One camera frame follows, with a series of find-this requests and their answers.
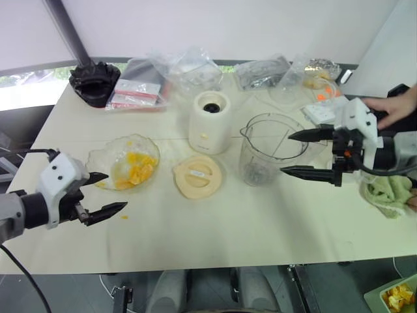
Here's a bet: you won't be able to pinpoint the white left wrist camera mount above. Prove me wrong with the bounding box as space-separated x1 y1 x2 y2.
35 151 91 230

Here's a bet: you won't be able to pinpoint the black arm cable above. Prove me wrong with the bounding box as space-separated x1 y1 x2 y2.
0 147 61 161
354 152 417 177

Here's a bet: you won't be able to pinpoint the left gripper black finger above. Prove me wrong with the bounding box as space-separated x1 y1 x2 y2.
86 171 109 189
86 201 128 227

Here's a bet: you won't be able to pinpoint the clear glass bowl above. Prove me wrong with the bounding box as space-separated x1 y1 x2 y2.
87 133 162 194

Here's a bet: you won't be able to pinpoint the clear blender jar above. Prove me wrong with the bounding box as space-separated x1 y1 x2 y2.
238 112 328 188

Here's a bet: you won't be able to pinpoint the cream blender lid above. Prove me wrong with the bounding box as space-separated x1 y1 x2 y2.
171 155 227 201

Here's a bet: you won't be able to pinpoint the orange plastic clips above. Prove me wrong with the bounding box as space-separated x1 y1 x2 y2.
315 83 341 102

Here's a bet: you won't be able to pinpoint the cream blender base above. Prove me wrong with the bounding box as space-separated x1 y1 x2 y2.
188 91 233 156

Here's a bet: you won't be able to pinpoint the plastic bag with red packets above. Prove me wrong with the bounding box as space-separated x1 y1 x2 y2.
104 57 171 113

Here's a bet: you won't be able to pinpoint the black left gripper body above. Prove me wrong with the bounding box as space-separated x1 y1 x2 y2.
59 181 94 226

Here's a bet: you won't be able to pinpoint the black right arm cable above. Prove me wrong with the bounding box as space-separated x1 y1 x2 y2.
354 152 417 177

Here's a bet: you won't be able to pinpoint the black boxy object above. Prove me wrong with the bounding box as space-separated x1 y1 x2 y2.
386 83 411 99

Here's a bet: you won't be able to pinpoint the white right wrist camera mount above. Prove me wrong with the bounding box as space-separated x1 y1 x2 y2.
333 97 384 169

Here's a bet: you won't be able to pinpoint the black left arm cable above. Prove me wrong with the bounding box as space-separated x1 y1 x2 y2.
0 147 61 161

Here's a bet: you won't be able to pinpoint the clear plastic cone cup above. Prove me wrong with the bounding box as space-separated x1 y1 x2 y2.
279 53 314 93

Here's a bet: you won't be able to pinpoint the black table frame bracket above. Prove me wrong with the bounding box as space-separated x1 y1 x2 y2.
110 282 135 313

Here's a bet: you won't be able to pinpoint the orange peels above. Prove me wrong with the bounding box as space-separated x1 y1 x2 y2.
381 282 417 311

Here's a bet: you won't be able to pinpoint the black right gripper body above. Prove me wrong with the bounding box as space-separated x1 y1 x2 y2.
330 128 368 174

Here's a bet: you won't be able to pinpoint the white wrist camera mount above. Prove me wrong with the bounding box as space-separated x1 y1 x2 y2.
35 151 91 230
333 97 384 169

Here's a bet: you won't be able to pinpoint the bag of nuts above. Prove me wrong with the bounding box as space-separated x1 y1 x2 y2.
302 57 342 91

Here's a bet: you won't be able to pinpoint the pale green towel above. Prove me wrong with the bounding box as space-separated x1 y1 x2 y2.
359 173 414 220

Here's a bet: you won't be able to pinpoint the empty clear plastic bag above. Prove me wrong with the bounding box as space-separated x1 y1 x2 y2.
146 46 224 96

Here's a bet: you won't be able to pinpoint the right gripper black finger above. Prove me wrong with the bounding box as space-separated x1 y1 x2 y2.
287 127 335 143
280 166 343 188

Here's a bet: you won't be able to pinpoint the black table frame bar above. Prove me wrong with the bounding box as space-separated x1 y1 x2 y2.
286 263 322 313

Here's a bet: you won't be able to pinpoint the white power strip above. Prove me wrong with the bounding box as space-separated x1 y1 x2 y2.
300 95 350 125

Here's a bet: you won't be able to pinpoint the dark metal pole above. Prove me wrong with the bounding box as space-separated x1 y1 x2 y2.
56 0 93 66

